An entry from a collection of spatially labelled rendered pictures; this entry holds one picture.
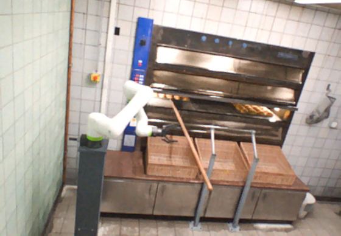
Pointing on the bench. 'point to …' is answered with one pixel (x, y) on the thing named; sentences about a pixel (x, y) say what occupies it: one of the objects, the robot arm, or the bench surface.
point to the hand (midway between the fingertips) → (178, 134)
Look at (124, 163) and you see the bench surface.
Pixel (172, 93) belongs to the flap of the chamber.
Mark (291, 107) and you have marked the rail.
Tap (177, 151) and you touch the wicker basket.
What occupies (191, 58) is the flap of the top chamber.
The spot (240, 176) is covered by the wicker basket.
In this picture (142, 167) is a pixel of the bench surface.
